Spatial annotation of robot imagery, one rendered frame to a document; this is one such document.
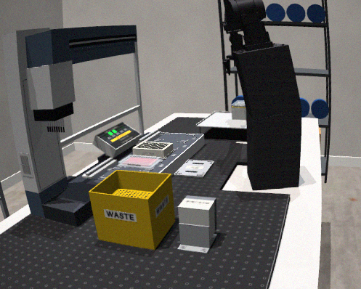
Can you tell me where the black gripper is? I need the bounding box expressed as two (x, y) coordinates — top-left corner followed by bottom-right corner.
(222, 44), (243, 76)

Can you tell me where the white well plate with pink wells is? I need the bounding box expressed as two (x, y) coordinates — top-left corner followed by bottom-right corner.
(118, 155), (162, 169)

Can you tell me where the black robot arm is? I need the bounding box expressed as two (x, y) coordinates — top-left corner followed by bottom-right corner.
(223, 0), (273, 54)

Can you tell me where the yellow waste bin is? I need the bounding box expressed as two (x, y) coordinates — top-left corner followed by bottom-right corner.
(89, 170), (175, 250)

